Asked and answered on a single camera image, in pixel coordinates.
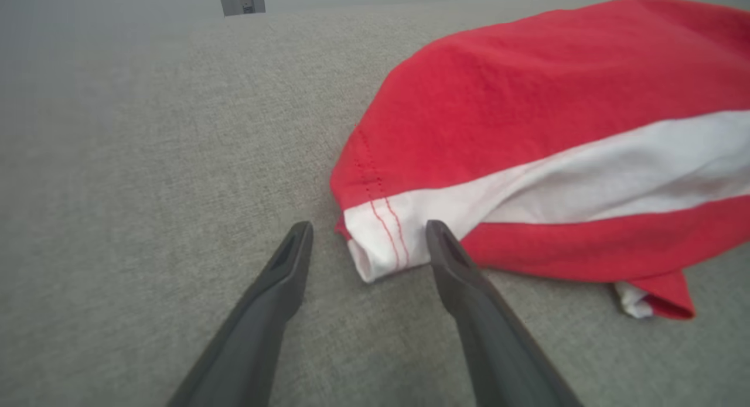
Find red shorts with white stripe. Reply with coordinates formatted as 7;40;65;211
330;0;750;321

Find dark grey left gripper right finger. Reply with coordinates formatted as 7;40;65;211
425;220;584;407

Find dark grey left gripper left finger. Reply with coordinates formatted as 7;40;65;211
167;221;315;407

